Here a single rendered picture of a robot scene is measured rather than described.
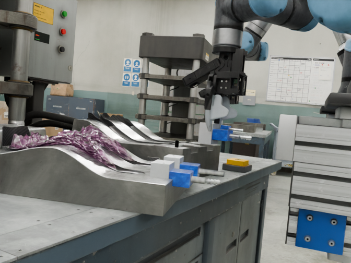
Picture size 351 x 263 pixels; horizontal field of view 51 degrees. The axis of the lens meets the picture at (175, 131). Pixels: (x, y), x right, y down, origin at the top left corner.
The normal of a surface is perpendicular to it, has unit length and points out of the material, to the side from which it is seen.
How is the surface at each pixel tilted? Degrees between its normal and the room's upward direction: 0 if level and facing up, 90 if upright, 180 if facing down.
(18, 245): 0
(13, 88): 90
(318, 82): 90
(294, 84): 90
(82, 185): 90
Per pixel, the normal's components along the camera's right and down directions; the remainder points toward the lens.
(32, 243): 0.09, -0.99
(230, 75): -0.46, 0.00
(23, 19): 0.42, 0.08
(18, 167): -0.19, 0.04
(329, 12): -0.83, 0.08
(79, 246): 0.88, 0.10
